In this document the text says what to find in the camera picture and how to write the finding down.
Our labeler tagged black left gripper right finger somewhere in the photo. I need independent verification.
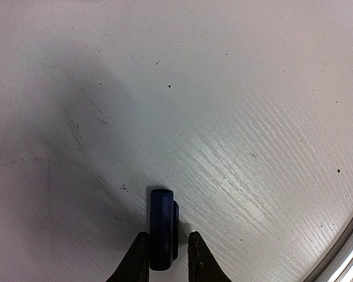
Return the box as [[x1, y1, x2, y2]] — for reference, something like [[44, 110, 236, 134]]
[[188, 231, 231, 282]]

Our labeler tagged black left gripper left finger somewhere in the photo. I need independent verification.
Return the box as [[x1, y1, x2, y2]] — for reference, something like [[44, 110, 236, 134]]
[[106, 231, 149, 282]]

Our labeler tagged blue marker cap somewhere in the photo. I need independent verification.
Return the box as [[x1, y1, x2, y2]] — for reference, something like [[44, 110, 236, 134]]
[[149, 188, 179, 271]]

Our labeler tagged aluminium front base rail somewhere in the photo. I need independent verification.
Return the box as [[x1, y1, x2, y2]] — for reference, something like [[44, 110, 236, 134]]
[[305, 217, 353, 281]]

